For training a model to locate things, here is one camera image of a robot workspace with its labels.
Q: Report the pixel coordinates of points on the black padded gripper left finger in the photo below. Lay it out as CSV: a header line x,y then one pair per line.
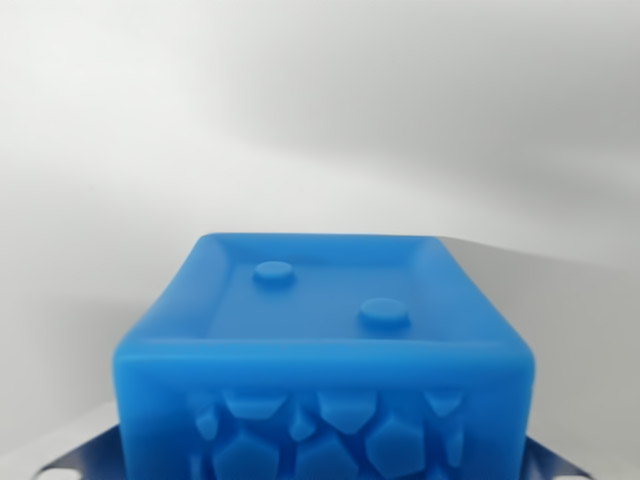
x,y
92,457

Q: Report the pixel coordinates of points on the black padded gripper right finger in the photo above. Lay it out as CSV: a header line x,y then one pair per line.
x,y
547,462

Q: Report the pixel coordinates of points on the blue soft toy cube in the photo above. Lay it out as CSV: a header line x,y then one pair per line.
x,y
320,360

